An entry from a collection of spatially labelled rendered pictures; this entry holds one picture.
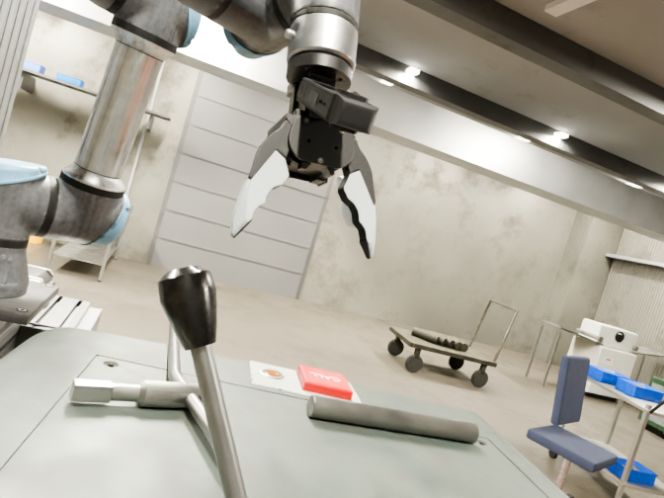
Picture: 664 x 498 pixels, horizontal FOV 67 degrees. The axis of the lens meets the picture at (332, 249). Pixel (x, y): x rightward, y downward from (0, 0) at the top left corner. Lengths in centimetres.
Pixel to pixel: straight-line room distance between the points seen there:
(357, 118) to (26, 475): 35
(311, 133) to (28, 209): 62
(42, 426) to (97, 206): 66
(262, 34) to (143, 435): 46
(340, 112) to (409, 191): 866
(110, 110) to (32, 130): 741
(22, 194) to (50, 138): 736
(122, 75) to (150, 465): 75
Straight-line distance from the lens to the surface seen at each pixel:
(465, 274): 986
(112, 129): 101
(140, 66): 100
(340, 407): 53
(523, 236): 1047
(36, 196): 101
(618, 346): 910
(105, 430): 42
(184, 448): 42
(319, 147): 51
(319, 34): 55
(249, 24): 64
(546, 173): 693
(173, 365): 53
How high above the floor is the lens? 145
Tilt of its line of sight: 3 degrees down
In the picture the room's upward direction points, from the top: 17 degrees clockwise
